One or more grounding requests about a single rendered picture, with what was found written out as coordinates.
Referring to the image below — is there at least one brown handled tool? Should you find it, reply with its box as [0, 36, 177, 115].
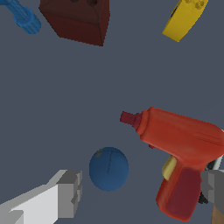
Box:
[199, 154, 224, 224]

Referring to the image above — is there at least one blue toy bolt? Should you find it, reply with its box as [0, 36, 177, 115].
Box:
[0, 0, 42, 35]

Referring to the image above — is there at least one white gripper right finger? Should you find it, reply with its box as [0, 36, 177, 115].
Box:
[199, 169, 224, 216]

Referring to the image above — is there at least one dark red wooden block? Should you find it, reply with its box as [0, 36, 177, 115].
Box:
[38, 0, 111, 47]

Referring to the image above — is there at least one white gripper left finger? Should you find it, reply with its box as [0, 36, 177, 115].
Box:
[0, 169, 83, 224]

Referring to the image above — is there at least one yellow toy piece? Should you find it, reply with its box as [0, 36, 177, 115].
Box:
[162, 0, 210, 43]

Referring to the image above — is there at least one blue ball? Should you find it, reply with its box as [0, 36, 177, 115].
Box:
[88, 146, 130, 193]

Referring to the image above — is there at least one red toy power drill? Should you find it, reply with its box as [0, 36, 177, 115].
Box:
[119, 106, 224, 222]

